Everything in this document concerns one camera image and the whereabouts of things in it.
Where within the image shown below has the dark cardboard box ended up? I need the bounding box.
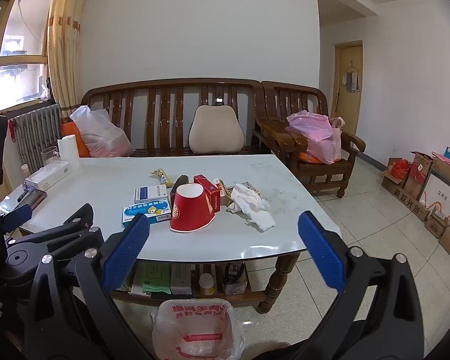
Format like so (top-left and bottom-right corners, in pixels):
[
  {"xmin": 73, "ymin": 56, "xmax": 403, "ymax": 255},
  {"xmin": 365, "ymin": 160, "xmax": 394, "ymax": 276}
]
[{"xmin": 170, "ymin": 175, "xmax": 190, "ymax": 199}]

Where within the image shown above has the purple and gold box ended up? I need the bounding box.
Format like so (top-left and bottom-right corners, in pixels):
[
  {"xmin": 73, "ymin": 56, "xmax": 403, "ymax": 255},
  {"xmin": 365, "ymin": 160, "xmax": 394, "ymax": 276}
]
[{"xmin": 214, "ymin": 178, "xmax": 262, "ymax": 208}]

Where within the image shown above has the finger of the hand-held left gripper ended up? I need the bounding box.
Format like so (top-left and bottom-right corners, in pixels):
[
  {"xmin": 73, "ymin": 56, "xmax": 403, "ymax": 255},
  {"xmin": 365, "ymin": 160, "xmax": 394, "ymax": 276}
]
[
  {"xmin": 7, "ymin": 203, "xmax": 106, "ymax": 261},
  {"xmin": 0, "ymin": 204, "xmax": 34, "ymax": 235}
]

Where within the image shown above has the white top wooden coffee table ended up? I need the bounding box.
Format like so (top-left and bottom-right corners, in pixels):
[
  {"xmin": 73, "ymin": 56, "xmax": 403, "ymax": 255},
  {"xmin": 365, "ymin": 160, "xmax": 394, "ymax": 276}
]
[{"xmin": 0, "ymin": 154, "xmax": 342, "ymax": 315}]

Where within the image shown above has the dark red flat case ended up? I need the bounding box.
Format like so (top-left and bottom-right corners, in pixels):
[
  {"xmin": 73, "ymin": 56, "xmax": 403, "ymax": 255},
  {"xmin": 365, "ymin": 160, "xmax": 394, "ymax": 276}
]
[{"xmin": 0, "ymin": 188, "xmax": 48, "ymax": 214}]

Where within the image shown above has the tall red label cardboard box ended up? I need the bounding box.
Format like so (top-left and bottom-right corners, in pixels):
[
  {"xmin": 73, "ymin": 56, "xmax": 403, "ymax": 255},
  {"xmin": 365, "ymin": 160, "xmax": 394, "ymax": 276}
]
[{"xmin": 404, "ymin": 151, "xmax": 444, "ymax": 200}]

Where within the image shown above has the brown wooden armchair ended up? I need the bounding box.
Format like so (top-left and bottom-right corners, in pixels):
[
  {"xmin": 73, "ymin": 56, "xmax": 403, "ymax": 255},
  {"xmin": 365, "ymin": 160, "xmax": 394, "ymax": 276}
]
[{"xmin": 253, "ymin": 80, "xmax": 366, "ymax": 199}]

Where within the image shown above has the long white box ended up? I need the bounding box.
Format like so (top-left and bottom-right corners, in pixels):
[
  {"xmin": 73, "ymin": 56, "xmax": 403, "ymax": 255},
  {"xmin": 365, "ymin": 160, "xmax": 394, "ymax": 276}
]
[{"xmin": 24, "ymin": 160, "xmax": 74, "ymax": 192}]

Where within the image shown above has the white paper towel roll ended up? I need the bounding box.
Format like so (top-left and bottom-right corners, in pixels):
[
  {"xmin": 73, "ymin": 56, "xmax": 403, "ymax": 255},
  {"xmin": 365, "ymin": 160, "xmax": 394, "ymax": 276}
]
[{"xmin": 57, "ymin": 134, "xmax": 80, "ymax": 169}]

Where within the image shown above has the printed brown cardboard box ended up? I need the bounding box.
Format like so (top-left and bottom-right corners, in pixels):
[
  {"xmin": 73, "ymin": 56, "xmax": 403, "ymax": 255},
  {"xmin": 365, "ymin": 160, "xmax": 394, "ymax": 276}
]
[{"xmin": 392, "ymin": 185, "xmax": 434, "ymax": 222}]

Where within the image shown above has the white and blue medicine box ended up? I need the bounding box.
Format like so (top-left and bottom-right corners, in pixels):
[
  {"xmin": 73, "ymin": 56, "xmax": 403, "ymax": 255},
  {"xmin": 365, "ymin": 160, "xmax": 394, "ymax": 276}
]
[{"xmin": 134, "ymin": 185, "xmax": 169, "ymax": 205}]

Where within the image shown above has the grey radiator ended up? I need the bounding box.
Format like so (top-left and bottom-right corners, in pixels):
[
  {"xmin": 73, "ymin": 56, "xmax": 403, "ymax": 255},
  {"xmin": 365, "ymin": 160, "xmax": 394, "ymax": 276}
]
[{"xmin": 14, "ymin": 103, "xmax": 62, "ymax": 173}]

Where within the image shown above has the yellow wrapper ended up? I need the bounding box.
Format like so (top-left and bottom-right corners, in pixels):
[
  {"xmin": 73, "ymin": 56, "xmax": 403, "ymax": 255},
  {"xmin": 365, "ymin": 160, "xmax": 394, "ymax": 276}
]
[{"xmin": 149, "ymin": 168, "xmax": 175, "ymax": 187}]

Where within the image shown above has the large white cardboard box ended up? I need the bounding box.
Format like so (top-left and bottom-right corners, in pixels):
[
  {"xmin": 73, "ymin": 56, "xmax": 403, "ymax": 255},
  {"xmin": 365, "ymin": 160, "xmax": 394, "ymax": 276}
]
[{"xmin": 422, "ymin": 172, "xmax": 450, "ymax": 220}]

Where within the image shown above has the beige patterned curtain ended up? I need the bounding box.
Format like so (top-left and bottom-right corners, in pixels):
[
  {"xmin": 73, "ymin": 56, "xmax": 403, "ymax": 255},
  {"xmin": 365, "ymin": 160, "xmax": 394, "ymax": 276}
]
[{"xmin": 47, "ymin": 0, "xmax": 82, "ymax": 107}]

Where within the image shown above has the trash bin with white bag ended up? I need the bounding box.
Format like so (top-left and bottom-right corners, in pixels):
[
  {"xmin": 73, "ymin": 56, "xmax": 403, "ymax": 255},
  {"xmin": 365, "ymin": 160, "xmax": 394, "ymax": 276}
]
[{"xmin": 151, "ymin": 298, "xmax": 245, "ymax": 360}]

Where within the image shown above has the red paper cup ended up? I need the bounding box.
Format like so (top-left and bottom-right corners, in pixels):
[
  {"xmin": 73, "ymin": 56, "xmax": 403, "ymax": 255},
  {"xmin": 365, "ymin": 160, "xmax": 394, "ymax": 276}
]
[{"xmin": 170, "ymin": 182, "xmax": 215, "ymax": 233}]

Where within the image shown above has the clear glass cup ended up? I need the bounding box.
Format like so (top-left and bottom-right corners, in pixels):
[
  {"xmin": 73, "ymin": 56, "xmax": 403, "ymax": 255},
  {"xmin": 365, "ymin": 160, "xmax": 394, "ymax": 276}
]
[{"xmin": 41, "ymin": 146, "xmax": 61, "ymax": 166}]

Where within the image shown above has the brown wooden sofa bench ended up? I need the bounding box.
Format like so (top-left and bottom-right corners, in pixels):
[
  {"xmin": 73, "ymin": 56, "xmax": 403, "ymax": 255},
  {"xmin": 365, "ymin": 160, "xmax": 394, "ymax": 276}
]
[{"xmin": 62, "ymin": 79, "xmax": 265, "ymax": 158}]

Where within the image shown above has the orange cushion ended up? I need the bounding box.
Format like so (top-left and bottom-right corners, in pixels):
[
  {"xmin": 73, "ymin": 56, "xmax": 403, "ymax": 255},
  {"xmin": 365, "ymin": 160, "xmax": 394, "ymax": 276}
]
[{"xmin": 61, "ymin": 122, "xmax": 91, "ymax": 157}]

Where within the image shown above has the red bag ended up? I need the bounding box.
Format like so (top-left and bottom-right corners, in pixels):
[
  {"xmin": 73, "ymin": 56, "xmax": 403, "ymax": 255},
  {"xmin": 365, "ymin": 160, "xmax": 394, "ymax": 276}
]
[{"xmin": 392, "ymin": 159, "xmax": 412, "ymax": 179}]

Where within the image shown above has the white bottle yellow label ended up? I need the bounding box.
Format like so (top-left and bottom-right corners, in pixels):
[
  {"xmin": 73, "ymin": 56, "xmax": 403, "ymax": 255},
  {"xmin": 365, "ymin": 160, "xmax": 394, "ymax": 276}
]
[{"xmin": 199, "ymin": 273, "xmax": 215, "ymax": 296}]

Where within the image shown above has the open cardboard box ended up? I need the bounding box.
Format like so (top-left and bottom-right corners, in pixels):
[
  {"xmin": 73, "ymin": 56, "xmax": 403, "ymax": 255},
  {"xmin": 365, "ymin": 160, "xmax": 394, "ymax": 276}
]
[{"xmin": 381, "ymin": 157, "xmax": 413, "ymax": 197}]

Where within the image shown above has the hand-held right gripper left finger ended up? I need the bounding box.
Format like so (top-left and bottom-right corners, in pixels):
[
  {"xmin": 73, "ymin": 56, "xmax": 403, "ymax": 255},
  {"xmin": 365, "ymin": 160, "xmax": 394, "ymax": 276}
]
[{"xmin": 24, "ymin": 213, "xmax": 154, "ymax": 360}]

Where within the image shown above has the clothes hanger with cloth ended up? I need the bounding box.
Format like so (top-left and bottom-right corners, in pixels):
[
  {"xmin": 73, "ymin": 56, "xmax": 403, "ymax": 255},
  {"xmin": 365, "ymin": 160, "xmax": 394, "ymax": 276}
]
[{"xmin": 341, "ymin": 61, "xmax": 361, "ymax": 94}]

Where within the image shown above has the dark printed box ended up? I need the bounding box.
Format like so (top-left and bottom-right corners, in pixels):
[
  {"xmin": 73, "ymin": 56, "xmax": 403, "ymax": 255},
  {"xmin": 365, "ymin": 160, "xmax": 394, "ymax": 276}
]
[{"xmin": 222, "ymin": 262, "xmax": 248, "ymax": 295}]

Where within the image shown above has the white tissue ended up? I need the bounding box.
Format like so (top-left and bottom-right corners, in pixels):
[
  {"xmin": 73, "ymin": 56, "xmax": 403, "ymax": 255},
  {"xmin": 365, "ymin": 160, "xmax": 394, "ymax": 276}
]
[{"xmin": 225, "ymin": 183, "xmax": 276, "ymax": 232}]

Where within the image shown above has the pink plastic bag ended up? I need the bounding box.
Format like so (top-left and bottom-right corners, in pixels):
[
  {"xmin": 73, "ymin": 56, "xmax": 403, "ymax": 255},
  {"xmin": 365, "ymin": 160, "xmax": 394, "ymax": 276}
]
[{"xmin": 285, "ymin": 110, "xmax": 346, "ymax": 165}]

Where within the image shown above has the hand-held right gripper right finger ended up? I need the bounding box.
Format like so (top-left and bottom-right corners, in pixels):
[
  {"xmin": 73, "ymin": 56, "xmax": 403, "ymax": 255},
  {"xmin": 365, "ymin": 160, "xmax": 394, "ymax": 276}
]
[{"xmin": 298, "ymin": 211, "xmax": 426, "ymax": 360}]

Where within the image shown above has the beige back cushion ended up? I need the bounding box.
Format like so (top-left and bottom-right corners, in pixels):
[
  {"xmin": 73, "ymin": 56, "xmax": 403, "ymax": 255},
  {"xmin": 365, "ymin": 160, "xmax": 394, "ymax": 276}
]
[{"xmin": 188, "ymin": 105, "xmax": 246, "ymax": 154}]

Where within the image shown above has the yellow wooden door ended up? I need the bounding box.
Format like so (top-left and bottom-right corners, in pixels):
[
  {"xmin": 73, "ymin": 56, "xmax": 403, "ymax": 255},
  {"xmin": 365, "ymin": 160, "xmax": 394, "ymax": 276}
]
[{"xmin": 334, "ymin": 40, "xmax": 364, "ymax": 137}]

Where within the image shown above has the red cigarette box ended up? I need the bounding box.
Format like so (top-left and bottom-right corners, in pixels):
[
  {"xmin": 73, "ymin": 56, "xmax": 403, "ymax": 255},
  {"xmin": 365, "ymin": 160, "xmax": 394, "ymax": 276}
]
[{"xmin": 193, "ymin": 174, "xmax": 222, "ymax": 212}]

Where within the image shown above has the wooden frame window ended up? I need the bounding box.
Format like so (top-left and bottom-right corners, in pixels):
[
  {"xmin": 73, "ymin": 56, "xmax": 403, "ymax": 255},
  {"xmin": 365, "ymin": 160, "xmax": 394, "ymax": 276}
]
[{"xmin": 0, "ymin": 0, "xmax": 57, "ymax": 113}]

